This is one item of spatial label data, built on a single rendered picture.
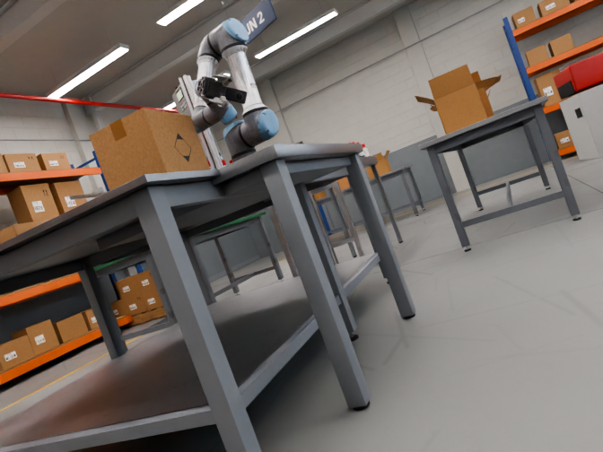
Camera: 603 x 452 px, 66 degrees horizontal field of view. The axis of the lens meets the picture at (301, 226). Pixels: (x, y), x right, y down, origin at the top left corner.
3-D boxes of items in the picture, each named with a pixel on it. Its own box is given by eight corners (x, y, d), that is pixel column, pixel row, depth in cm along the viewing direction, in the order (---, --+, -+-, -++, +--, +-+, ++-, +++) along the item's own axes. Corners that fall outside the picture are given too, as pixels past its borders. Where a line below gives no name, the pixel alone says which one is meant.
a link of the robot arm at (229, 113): (222, 121, 195) (205, 100, 190) (241, 109, 189) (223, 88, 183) (215, 131, 190) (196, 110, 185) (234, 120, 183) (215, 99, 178)
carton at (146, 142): (166, 202, 188) (143, 139, 188) (215, 181, 180) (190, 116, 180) (116, 209, 160) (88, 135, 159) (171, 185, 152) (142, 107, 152)
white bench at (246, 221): (236, 294, 550) (213, 231, 549) (289, 278, 519) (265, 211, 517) (115, 364, 379) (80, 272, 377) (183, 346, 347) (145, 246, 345)
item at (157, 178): (183, 232, 362) (182, 230, 362) (359, 161, 304) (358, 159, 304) (-160, 325, 168) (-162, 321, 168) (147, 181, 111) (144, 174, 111)
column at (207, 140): (227, 198, 246) (183, 79, 244) (234, 195, 244) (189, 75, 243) (222, 199, 241) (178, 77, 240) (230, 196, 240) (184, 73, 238)
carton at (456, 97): (432, 143, 348) (415, 96, 347) (502, 116, 330) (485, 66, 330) (430, 141, 308) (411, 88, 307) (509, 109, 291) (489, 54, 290)
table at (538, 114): (475, 211, 510) (451, 144, 509) (554, 186, 476) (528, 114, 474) (457, 255, 311) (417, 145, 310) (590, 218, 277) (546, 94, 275)
